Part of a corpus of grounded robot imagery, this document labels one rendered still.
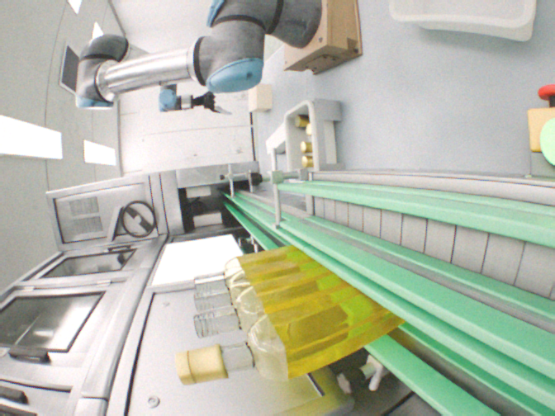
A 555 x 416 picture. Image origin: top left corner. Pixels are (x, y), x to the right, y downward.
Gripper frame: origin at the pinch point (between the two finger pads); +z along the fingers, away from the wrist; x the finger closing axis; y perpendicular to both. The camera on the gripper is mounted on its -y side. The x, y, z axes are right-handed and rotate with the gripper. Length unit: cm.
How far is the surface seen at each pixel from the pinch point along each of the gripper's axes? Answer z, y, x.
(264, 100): 13.8, -7.8, 2.1
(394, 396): 1, -103, 52
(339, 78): 18, -60, 4
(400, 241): 5, -91, 32
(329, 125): 14, -60, 17
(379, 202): -3, -94, 25
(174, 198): -34, 16, 50
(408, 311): -3, -100, 33
